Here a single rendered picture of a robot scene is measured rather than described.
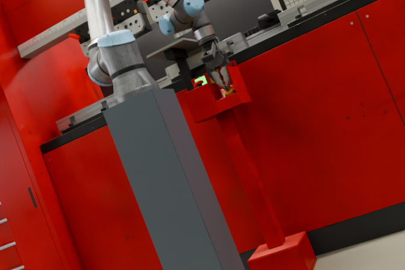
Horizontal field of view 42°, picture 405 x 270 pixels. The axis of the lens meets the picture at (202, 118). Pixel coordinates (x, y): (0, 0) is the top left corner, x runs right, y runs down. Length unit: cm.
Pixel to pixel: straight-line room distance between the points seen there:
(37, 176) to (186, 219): 116
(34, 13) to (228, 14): 100
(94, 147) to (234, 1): 108
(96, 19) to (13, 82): 96
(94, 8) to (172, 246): 84
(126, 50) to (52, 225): 115
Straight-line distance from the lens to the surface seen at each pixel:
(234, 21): 288
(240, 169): 200
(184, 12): 187
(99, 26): 185
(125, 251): 252
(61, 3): 272
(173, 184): 157
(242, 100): 195
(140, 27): 247
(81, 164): 254
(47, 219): 258
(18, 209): 267
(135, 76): 164
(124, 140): 162
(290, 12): 226
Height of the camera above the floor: 53
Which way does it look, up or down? 4 degrees up
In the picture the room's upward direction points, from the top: 22 degrees counter-clockwise
